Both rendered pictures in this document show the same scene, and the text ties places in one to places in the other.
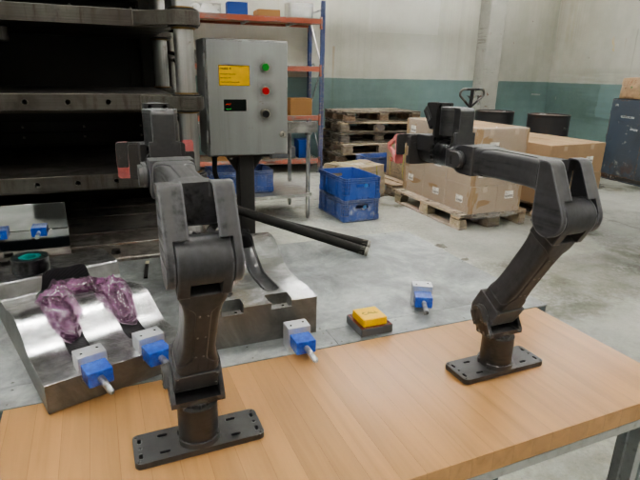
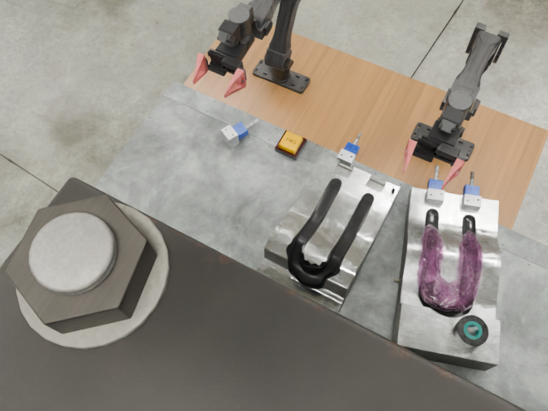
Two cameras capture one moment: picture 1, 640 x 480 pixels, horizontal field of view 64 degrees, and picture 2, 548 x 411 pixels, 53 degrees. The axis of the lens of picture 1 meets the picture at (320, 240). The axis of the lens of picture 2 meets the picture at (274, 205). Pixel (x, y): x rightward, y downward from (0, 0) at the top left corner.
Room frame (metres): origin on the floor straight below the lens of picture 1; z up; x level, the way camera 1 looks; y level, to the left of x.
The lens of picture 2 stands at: (1.66, 0.63, 2.40)
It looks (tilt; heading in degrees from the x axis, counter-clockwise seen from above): 65 degrees down; 237
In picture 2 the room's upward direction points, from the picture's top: 6 degrees counter-clockwise
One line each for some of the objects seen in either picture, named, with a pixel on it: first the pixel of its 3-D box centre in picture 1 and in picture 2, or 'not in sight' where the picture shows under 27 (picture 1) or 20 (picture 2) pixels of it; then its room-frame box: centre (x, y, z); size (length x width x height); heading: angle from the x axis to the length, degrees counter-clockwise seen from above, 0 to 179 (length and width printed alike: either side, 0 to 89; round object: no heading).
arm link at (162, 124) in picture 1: (162, 146); (460, 103); (0.84, 0.26, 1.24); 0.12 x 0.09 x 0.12; 24
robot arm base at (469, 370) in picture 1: (496, 349); (280, 69); (0.92, -0.36, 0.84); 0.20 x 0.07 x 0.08; 114
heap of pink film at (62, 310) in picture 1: (82, 294); (450, 264); (1.01, 0.51, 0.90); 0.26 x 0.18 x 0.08; 40
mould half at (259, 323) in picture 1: (233, 273); (324, 239); (1.23, 0.22, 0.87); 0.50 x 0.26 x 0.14; 23
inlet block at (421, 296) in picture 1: (423, 301); (242, 129); (1.17, -0.26, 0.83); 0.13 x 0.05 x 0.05; 176
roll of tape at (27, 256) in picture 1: (30, 263); (470, 331); (1.12, 0.67, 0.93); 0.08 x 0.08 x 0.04
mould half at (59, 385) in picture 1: (81, 312); (448, 271); (1.01, 0.52, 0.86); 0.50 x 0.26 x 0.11; 40
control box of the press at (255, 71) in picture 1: (246, 236); not in sight; (1.96, 0.30, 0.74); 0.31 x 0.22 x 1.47; 113
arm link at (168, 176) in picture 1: (184, 211); (473, 72); (0.69, 0.19, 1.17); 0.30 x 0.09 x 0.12; 24
